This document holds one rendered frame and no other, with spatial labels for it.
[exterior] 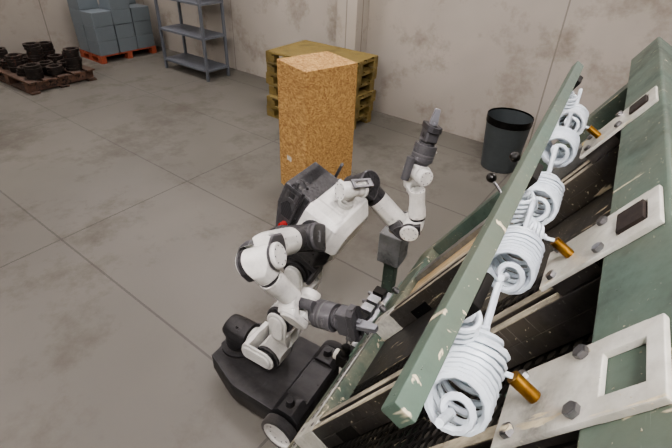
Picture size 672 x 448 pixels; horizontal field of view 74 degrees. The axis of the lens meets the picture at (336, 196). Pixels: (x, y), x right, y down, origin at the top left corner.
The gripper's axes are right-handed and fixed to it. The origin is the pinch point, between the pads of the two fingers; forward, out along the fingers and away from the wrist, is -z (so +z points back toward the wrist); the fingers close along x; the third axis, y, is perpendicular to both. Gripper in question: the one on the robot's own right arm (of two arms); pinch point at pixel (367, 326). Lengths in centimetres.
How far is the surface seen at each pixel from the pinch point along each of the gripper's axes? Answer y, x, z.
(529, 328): -24, 35, -48
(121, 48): 401, 57, 680
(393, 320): 26.8, -22.0, 6.9
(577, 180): 27, 38, -49
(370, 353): 18.4, -32.7, 13.7
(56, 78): 256, 40, 634
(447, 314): -56, 64, -47
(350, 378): 5.0, -32.0, 14.5
